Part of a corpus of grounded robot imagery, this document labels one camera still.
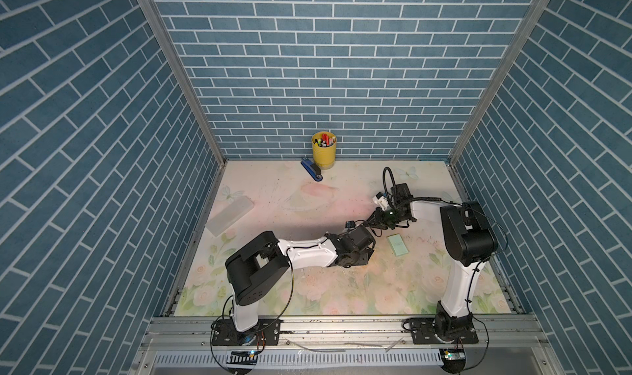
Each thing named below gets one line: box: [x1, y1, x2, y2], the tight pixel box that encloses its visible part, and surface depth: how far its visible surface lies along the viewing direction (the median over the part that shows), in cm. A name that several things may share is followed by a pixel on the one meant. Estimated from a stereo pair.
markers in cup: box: [314, 133, 336, 148], surface depth 114 cm
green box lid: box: [386, 233, 410, 257], surface depth 93 cm
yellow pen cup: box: [311, 130, 338, 171], surface depth 114 cm
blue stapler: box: [300, 157, 324, 182], surface depth 116 cm
